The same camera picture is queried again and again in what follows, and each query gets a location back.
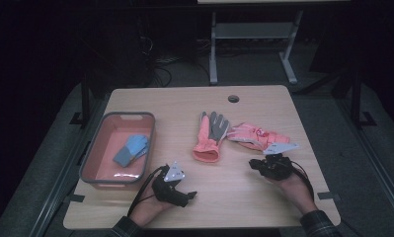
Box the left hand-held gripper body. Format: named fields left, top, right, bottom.
left=151, top=160, right=189, bottom=208

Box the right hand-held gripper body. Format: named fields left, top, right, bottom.
left=259, top=141, right=301, bottom=182

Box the pink patterned ski glove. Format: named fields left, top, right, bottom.
left=226, top=121, right=291, bottom=152

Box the pink glove with grey palm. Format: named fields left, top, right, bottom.
left=192, top=111, right=231, bottom=164

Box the pink storage basket grey rim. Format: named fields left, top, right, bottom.
left=79, top=111, right=157, bottom=192

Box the person's left hand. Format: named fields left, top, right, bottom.
left=127, top=180, right=174, bottom=227

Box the black tape strip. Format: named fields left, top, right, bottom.
left=316, top=192, right=342, bottom=202
left=63, top=194, right=86, bottom=203

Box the grey metal stand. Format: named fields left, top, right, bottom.
left=208, top=9, right=304, bottom=86

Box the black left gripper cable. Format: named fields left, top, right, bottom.
left=126, top=164, right=170, bottom=216

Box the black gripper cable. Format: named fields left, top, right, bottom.
left=126, top=164, right=170, bottom=216
left=289, top=160, right=317, bottom=201

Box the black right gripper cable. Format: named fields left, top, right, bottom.
left=289, top=160, right=317, bottom=201

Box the aluminium frame rail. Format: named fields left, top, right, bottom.
left=28, top=97, right=109, bottom=237
left=336, top=97, right=394, bottom=228

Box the dark metal post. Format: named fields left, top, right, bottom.
left=69, top=70, right=91, bottom=126
left=350, top=70, right=378, bottom=127

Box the tangle of black floor cables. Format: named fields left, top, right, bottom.
left=136, top=33, right=212, bottom=88

